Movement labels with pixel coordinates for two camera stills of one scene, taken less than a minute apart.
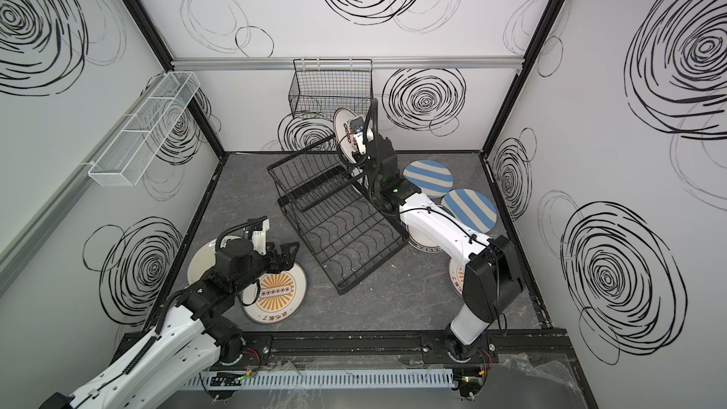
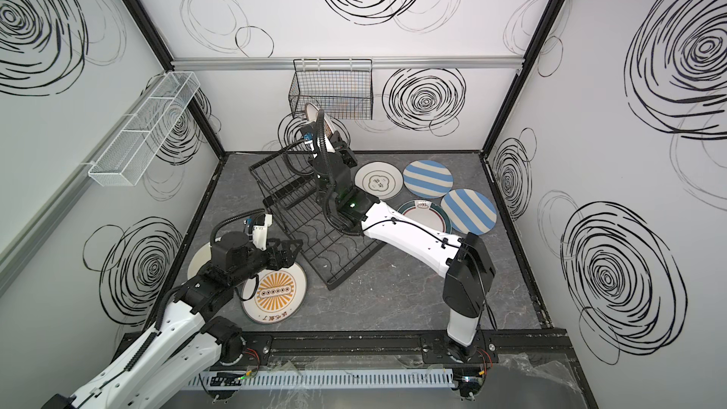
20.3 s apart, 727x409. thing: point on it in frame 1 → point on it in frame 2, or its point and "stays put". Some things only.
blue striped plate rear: (432, 177) stays put
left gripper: (277, 266) stays put
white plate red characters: (345, 133) → (328, 132)
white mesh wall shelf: (133, 149) stays put
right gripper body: (373, 158) → (322, 163)
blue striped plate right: (471, 207) stays put
